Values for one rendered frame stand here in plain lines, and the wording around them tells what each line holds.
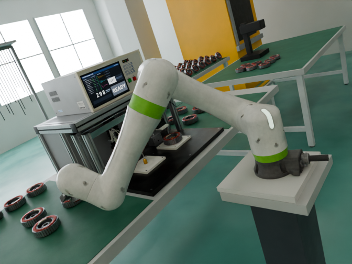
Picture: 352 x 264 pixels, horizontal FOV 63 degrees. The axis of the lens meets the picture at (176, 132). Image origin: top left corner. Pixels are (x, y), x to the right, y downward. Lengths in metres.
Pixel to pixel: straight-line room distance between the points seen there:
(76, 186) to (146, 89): 0.39
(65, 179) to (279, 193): 0.69
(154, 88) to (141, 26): 4.71
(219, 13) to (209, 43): 0.50
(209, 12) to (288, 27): 2.07
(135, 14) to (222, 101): 4.53
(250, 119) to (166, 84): 0.32
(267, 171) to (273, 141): 0.12
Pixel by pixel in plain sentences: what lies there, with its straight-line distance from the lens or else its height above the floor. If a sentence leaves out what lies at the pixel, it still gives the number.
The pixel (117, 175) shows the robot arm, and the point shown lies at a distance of 0.96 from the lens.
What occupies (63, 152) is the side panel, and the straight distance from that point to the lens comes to 1.65.
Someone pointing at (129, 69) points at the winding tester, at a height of 1.24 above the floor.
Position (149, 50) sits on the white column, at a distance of 5.57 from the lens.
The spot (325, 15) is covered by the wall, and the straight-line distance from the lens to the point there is 6.36.
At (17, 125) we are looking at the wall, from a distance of 7.99.
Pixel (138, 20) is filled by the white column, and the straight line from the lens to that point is 5.56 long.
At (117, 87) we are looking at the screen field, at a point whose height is 1.18.
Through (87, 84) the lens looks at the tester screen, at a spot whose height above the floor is 1.25.
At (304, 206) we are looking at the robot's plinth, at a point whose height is 0.74.
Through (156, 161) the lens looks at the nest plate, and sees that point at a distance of 1.49.
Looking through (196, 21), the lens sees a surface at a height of 1.36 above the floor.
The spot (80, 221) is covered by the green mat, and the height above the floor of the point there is 0.75.
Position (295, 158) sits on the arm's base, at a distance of 1.08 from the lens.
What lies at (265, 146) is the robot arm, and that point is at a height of 0.90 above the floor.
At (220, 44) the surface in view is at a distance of 5.05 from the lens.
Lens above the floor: 1.36
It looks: 19 degrees down
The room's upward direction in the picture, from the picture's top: 19 degrees counter-clockwise
